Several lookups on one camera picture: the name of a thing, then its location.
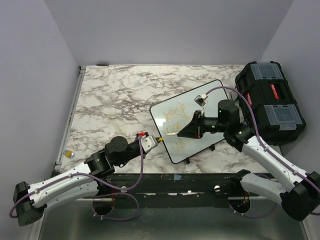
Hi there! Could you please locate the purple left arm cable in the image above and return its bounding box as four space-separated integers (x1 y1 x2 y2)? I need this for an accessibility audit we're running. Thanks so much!
9 136 145 221

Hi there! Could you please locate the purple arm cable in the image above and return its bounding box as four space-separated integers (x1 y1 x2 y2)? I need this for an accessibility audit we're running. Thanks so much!
9 136 145 221
204 86 320 218

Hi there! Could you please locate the black plastic toolbox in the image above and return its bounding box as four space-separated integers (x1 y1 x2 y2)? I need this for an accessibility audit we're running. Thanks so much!
235 61 306 146

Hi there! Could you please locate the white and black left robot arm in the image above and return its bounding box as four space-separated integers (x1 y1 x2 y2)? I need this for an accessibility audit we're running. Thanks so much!
9 132 163 227

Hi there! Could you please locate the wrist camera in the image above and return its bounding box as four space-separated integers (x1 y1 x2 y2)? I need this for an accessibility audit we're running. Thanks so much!
194 93 208 115
137 132 158 153

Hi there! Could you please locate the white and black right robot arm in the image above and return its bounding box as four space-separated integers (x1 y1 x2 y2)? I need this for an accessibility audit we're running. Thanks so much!
177 100 320 222

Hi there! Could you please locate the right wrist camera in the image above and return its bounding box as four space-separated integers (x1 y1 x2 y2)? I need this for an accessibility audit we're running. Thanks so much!
194 93 208 115

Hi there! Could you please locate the aluminium frame profile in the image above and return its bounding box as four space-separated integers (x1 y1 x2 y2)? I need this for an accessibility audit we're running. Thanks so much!
27 66 87 240

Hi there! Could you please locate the small dark wall clip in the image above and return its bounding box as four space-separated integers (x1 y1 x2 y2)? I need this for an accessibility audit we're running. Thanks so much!
96 63 109 67

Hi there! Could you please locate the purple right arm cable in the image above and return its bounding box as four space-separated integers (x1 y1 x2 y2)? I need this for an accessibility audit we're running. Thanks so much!
204 86 320 218

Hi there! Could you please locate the white whiteboard with black frame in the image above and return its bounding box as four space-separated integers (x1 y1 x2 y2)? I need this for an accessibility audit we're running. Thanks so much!
149 79 236 165

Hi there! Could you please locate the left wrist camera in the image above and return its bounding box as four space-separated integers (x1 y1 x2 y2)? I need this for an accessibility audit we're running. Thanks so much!
137 132 158 153

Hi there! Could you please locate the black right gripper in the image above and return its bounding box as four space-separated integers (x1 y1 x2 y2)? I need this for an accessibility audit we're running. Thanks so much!
177 110 228 139

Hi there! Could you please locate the blue tape piece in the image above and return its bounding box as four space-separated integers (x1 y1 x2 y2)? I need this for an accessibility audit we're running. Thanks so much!
173 174 182 181

